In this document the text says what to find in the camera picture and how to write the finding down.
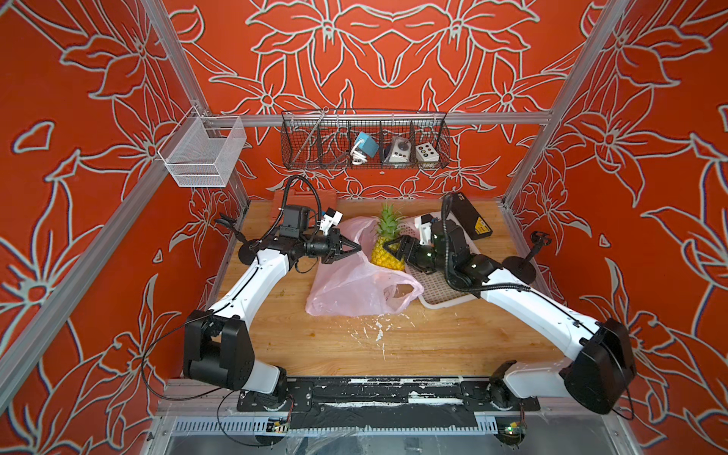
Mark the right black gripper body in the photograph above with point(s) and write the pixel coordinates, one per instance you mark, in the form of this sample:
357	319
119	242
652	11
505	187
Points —
421	258

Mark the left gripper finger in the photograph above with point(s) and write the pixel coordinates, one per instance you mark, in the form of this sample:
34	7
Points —
344	243
337	253

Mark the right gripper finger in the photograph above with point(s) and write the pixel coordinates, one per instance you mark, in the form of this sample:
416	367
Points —
394	246
398	264

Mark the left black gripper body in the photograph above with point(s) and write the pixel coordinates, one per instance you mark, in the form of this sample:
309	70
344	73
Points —
319	248

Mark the yellow pineapple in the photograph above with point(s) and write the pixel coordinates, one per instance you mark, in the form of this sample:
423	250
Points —
388	230

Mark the pink plastic bag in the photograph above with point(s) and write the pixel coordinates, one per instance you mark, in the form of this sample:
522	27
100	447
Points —
354	286

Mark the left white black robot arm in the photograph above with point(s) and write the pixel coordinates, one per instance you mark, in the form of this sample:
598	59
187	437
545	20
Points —
217	344

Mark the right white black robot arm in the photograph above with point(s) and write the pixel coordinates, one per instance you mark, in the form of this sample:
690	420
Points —
598	363

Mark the orange tool case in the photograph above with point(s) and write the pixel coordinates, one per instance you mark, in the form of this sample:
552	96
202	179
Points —
328	199

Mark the black box yellow label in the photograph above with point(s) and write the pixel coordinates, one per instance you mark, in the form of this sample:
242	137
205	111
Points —
470	219

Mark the left black round stand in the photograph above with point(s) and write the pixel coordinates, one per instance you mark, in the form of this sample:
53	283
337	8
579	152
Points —
249	251

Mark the black round stand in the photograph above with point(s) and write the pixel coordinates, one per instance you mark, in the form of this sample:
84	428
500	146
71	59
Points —
249	251
522	267

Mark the white knob device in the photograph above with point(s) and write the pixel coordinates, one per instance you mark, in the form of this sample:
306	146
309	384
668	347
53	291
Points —
398	153

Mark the blue white device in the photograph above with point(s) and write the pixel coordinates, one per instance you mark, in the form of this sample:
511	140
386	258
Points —
363	150

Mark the right black round stand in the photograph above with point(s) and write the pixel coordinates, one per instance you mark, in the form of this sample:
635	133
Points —
522	267

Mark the white button box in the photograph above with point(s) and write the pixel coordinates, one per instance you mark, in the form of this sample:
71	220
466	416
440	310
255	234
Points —
427	156

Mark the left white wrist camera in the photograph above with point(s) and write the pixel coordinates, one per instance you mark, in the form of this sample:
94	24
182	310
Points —
330	219

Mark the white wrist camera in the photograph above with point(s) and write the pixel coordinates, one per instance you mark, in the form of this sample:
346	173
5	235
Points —
424	224
330	219

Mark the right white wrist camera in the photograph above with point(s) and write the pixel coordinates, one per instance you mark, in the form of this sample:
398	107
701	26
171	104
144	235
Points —
424	224

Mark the black wire wall basket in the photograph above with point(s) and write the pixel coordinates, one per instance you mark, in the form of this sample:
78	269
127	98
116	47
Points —
335	139

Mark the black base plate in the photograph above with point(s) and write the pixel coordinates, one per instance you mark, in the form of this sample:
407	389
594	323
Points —
391	403

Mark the clear wire wall basket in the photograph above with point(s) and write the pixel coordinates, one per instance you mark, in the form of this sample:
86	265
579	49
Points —
204	152

